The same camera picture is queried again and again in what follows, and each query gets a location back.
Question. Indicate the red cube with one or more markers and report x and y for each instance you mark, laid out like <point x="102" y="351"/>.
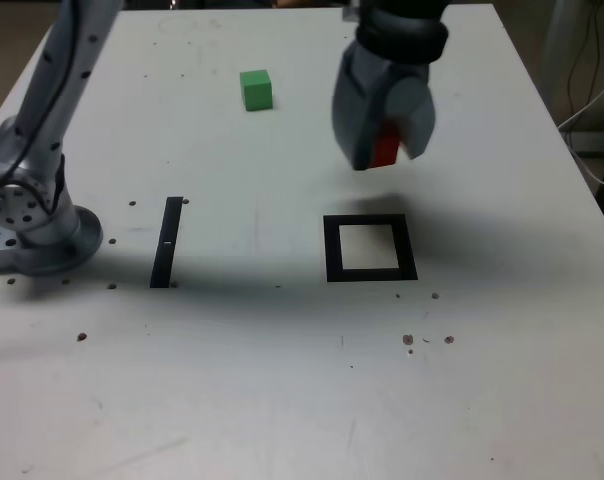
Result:
<point x="386" y="147"/>

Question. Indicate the green cube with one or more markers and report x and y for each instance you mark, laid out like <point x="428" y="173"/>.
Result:
<point x="256" y="92"/>

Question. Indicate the black tape strip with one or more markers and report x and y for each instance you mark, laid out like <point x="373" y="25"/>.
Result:
<point x="166" y="240"/>

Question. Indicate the black tape square outline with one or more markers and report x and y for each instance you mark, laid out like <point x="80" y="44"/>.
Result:
<point x="332" y="250"/>

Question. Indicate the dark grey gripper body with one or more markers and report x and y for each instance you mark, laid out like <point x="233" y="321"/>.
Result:
<point x="407" y="71"/>

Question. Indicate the white upright post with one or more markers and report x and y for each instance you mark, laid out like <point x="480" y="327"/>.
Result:
<point x="557" y="30"/>

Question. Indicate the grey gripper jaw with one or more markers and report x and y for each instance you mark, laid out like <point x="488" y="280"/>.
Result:
<point x="354" y="110"/>
<point x="417" y="115"/>

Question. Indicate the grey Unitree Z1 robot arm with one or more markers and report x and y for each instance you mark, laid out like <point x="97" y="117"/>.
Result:
<point x="42" y="235"/>

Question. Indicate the long grey box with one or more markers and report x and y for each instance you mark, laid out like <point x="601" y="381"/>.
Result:
<point x="597" y="142"/>

